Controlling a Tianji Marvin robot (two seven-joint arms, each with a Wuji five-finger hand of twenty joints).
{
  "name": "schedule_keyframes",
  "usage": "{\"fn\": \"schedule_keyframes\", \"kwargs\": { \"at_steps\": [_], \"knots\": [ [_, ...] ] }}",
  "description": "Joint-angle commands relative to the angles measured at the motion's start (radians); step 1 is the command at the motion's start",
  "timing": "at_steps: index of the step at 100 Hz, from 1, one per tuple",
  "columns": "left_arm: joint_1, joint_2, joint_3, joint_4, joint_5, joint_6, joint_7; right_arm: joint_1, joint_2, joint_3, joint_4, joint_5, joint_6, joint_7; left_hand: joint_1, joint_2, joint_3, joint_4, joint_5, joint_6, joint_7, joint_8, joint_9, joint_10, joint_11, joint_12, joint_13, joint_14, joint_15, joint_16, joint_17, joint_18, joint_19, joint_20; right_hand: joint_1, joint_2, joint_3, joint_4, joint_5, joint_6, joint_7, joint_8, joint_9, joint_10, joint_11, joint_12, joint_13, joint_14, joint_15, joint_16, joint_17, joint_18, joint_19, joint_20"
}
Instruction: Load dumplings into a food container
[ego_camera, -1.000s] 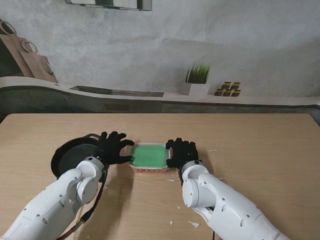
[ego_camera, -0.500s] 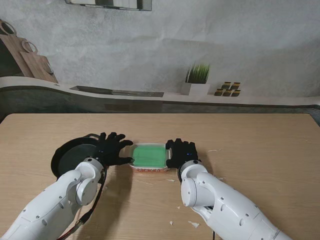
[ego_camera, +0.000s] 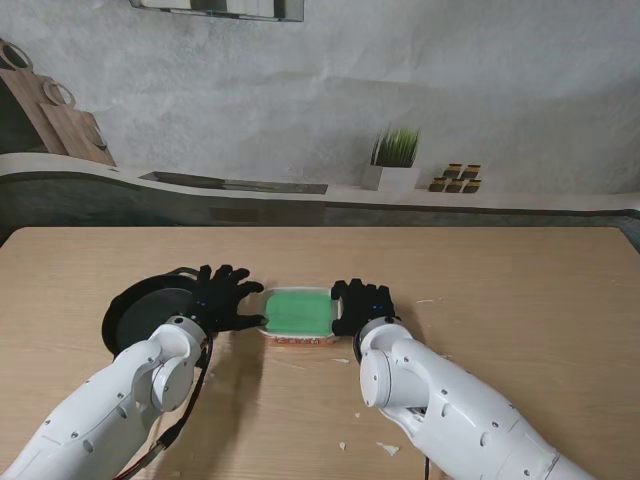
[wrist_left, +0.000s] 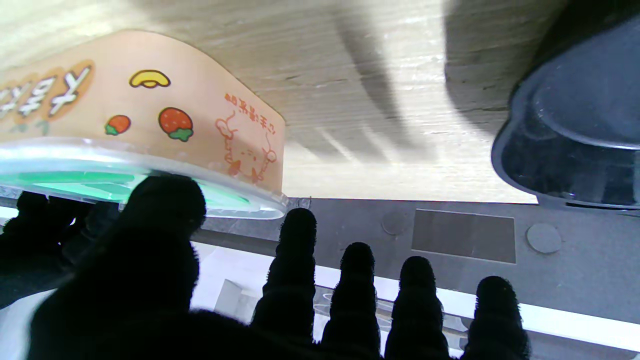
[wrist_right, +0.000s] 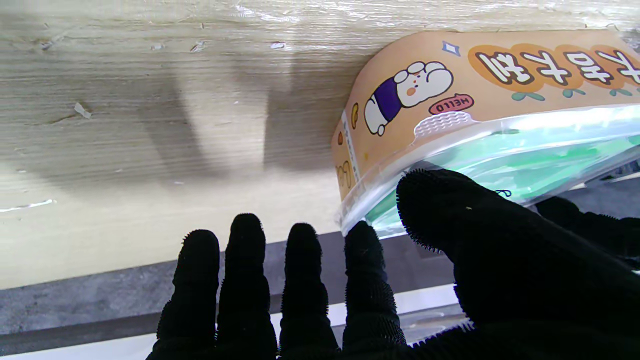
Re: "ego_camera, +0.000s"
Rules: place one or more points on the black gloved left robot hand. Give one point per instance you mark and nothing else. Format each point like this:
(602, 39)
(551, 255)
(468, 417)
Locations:
(217, 300)

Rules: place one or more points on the small wooden cutting board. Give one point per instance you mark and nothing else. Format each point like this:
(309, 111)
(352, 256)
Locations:
(75, 135)

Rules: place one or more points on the white paper food container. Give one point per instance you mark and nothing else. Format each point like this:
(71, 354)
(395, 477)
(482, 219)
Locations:
(300, 341)

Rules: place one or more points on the small brown spice jar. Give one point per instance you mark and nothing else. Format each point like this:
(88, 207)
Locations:
(455, 171)
(437, 185)
(471, 186)
(454, 186)
(471, 171)

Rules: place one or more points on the black cast iron skillet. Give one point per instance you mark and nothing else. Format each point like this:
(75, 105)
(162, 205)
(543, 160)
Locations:
(140, 310)

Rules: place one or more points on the dark framed wall shelf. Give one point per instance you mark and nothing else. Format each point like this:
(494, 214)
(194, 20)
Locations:
(215, 7)

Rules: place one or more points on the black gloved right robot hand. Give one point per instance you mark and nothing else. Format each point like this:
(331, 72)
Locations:
(365, 305)

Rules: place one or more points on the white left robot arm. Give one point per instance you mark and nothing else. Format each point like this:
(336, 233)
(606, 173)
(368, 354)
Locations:
(100, 405)

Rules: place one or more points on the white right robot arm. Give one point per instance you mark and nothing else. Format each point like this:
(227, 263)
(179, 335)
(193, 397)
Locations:
(450, 400)

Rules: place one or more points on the potted grass plant white pot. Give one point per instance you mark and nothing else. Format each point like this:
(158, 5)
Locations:
(395, 155)

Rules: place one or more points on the large wooden cutting board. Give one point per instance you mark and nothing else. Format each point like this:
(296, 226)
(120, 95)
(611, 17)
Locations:
(25, 100)

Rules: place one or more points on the dark flat cooktop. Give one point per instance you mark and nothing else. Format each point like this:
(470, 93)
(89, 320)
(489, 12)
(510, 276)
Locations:
(225, 182)

